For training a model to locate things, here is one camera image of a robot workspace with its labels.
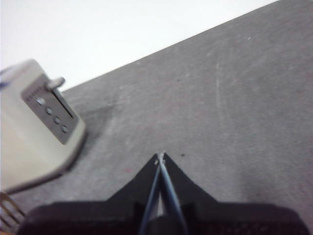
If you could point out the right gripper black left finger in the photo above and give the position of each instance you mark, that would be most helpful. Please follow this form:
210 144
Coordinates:
117 215

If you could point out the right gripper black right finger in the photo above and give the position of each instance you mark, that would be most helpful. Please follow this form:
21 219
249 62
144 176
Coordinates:
220 218

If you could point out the shiny metal toast rack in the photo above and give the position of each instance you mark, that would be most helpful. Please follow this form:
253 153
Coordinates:
11 205

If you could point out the cream and steel toaster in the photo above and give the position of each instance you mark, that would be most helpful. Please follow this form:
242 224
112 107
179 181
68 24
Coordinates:
29 137

